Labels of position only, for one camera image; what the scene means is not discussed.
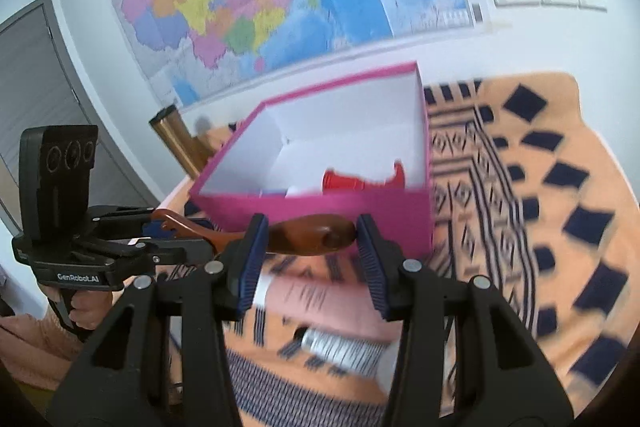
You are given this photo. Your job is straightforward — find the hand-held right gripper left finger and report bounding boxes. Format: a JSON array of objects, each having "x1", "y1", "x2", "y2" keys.
[{"x1": 47, "y1": 213, "x2": 271, "y2": 427}]

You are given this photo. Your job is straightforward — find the pink cardboard box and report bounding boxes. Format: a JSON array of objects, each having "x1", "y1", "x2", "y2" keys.
[{"x1": 189, "y1": 62, "x2": 435, "y2": 258}]

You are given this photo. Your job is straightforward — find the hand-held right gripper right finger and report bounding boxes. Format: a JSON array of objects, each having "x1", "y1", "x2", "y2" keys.
[{"x1": 355, "y1": 213, "x2": 573, "y2": 427}]

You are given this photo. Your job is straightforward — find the orange patterned blanket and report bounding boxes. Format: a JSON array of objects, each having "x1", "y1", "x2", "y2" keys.
[{"x1": 165, "y1": 74, "x2": 640, "y2": 427}]

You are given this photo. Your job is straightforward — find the person's left forearm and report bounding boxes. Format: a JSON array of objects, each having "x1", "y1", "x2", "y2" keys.
[{"x1": 0, "y1": 313, "x2": 83, "y2": 390}]

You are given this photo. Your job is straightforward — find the small silver tube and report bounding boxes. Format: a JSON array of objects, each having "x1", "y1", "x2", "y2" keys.
[{"x1": 298, "y1": 327, "x2": 398, "y2": 380}]

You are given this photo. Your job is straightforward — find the brown wooden massager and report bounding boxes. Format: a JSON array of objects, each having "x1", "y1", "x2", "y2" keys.
[{"x1": 151, "y1": 207, "x2": 358, "y2": 258}]

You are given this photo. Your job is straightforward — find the grey door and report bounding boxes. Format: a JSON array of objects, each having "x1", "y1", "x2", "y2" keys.
[{"x1": 0, "y1": 0, "x2": 161, "y2": 228}]

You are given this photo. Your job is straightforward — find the person's left hand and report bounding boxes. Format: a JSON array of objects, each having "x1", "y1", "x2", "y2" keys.
[{"x1": 69, "y1": 289, "x2": 111, "y2": 335}]

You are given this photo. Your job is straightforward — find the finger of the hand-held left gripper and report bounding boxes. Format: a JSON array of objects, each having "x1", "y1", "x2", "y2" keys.
[
  {"x1": 74, "y1": 238, "x2": 217, "y2": 267},
  {"x1": 87, "y1": 205, "x2": 161, "y2": 241}
]

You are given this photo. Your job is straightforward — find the large pink tube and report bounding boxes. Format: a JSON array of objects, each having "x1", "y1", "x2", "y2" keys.
[{"x1": 255, "y1": 269, "x2": 401, "y2": 343}]

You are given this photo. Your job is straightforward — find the red toy hammer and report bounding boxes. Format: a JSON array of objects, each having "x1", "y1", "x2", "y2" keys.
[{"x1": 322, "y1": 161, "x2": 407, "y2": 194}]

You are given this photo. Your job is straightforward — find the gold thermos bottle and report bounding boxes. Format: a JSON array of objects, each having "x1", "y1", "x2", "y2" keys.
[{"x1": 149, "y1": 105, "x2": 213, "y2": 180}]

